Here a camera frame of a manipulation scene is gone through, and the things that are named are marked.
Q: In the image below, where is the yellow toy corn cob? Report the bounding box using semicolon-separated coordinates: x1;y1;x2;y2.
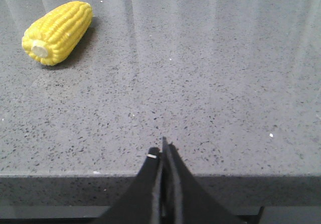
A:
22;1;93;66

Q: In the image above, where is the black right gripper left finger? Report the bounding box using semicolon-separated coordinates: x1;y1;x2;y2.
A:
94;147;163;223

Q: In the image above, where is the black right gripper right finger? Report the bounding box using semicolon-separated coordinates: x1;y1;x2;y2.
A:
162;137;243;223

